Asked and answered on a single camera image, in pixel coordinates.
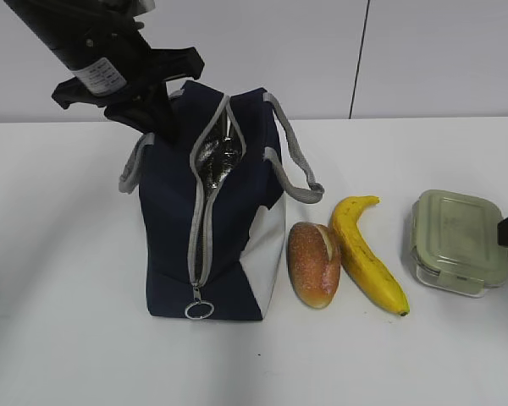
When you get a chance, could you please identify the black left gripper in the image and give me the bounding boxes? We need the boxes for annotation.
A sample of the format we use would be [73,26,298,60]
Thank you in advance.
[52,12,205,141]

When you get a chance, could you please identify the green lid glass container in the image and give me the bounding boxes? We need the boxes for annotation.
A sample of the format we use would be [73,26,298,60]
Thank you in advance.
[406,189,508,298]

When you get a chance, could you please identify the navy and white lunch bag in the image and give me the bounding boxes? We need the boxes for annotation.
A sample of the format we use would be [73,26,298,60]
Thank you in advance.
[119,81,324,321]

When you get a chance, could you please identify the yellow banana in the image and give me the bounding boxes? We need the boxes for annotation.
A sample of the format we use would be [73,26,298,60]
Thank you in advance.
[329,195,410,316]

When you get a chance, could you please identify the brown bread roll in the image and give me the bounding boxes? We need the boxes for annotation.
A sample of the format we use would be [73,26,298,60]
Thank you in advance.
[287,222,341,310]

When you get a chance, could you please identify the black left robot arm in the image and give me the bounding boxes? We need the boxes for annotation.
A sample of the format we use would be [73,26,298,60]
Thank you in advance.
[7,0,204,144]

